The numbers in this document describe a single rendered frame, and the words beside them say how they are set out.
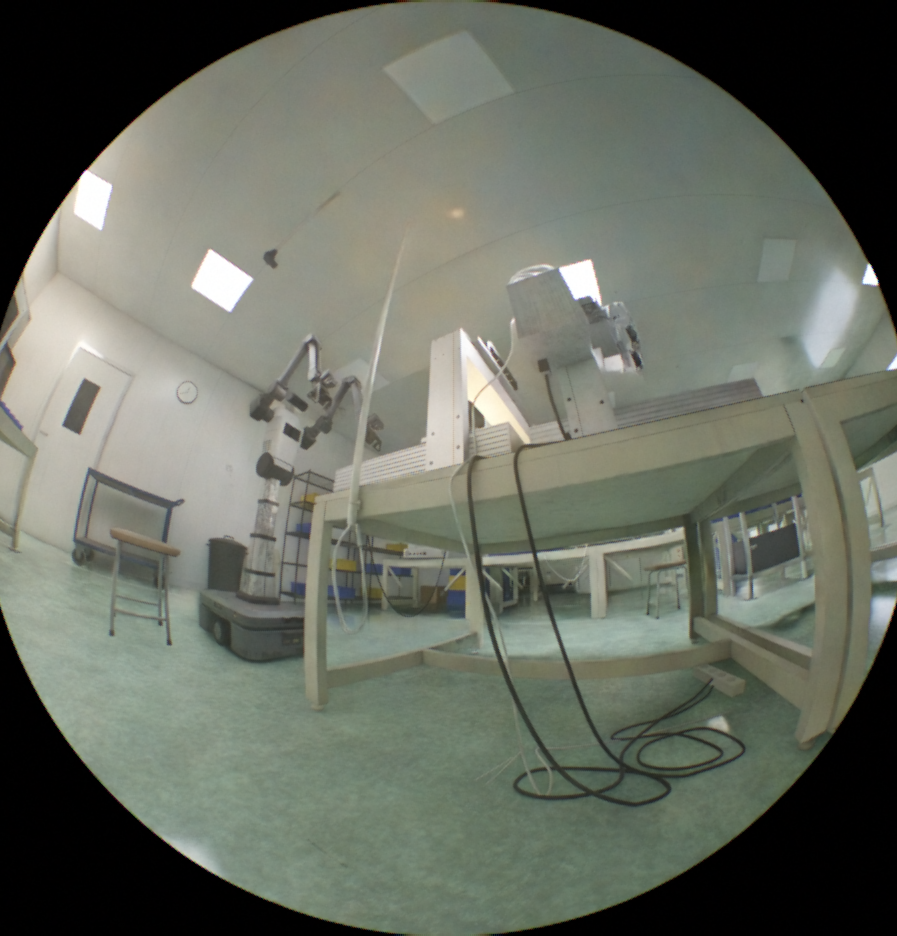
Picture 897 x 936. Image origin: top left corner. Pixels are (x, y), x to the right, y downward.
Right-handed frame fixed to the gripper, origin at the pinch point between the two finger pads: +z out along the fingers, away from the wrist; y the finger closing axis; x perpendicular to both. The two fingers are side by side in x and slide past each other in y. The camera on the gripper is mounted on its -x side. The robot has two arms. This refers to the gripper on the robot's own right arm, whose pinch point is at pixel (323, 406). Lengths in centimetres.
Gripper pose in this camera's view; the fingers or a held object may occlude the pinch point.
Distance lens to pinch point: 137.9
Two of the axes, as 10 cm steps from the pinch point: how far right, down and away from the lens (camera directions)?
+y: 3.4, 3.6, 8.7
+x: -8.2, 5.7, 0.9
